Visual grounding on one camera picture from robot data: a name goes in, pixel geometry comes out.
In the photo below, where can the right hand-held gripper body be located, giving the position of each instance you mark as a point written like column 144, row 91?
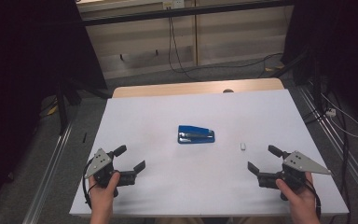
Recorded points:
column 295, row 165

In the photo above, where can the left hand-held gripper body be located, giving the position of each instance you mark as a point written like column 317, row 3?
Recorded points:
column 101, row 165

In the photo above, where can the blue stapler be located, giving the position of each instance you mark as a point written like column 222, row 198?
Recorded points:
column 195, row 135

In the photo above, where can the person's left hand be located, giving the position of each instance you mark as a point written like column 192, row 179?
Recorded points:
column 102, row 194

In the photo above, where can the person's right hand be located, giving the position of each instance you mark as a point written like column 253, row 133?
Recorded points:
column 301, row 199

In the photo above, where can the small white box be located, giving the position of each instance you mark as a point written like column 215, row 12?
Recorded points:
column 243, row 146

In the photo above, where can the small black floor piece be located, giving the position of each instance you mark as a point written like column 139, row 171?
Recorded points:
column 84, row 137

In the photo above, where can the white table board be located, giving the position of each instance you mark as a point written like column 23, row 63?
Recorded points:
column 199, row 186

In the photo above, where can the white plug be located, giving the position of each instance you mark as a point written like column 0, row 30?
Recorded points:
column 331, row 112

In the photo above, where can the yellow floor tape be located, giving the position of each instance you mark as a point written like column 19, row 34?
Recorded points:
column 52, row 109
column 275, row 67

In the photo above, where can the black stand legs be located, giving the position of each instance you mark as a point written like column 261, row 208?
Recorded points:
column 65, row 99

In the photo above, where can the wooden table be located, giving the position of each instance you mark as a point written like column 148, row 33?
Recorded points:
column 167, row 88

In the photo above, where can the dark curtain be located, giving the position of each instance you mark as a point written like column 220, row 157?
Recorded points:
column 21, row 62
column 338, row 46

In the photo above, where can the black horizontal bar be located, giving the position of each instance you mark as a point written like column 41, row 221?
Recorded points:
column 183, row 12

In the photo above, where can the aluminium floor rail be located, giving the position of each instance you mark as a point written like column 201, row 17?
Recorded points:
column 48, row 174
column 338, row 146

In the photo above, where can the white wall socket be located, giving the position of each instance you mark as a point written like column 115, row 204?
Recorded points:
column 173, row 3

